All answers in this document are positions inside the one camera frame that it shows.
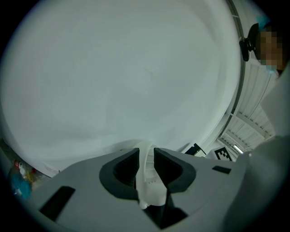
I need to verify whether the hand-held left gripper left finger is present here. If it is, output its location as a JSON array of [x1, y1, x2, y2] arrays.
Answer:
[[29, 147, 162, 232]]

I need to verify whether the clear bottle with red cap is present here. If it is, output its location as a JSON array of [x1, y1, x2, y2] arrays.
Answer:
[[13, 159, 24, 175]]

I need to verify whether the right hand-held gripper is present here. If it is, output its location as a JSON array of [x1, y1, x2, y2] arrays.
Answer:
[[184, 143, 237, 162]]

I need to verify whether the black head-worn camera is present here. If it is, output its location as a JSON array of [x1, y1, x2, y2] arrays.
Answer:
[[238, 22, 261, 62]]

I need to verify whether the blue hair cap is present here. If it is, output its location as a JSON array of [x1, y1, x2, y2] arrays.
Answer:
[[256, 14, 272, 31]]

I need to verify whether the blue plastic container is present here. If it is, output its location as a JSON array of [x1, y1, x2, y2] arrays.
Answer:
[[10, 174, 32, 200]]

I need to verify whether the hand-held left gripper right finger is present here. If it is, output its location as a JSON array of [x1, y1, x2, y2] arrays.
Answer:
[[153, 147, 247, 232]]

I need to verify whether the person's white coat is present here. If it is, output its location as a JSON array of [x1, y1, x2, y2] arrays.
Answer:
[[235, 64, 290, 232]]

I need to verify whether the blue face mask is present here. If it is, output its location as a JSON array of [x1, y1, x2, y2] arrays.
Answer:
[[265, 64, 279, 75]]

